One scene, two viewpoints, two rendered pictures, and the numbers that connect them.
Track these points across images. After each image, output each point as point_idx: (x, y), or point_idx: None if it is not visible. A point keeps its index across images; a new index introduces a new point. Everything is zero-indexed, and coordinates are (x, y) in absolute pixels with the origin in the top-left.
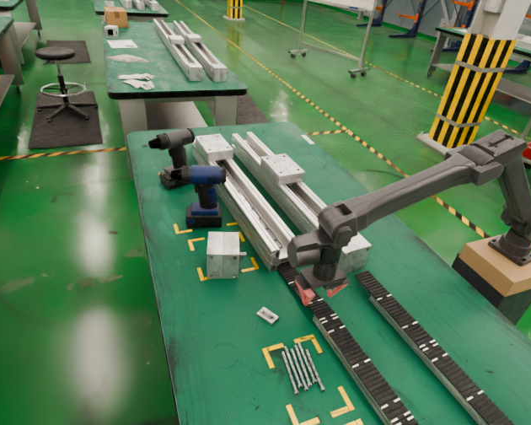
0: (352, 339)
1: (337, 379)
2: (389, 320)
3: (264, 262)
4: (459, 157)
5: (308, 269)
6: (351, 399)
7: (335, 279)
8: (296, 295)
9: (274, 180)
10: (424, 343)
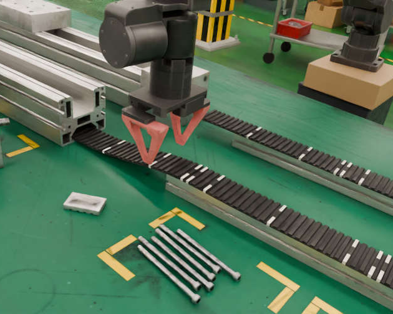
0: (245, 189)
1: (249, 254)
2: (274, 159)
3: (46, 135)
4: None
5: (141, 91)
6: (286, 274)
7: (192, 95)
8: (122, 166)
9: (23, 28)
10: (336, 167)
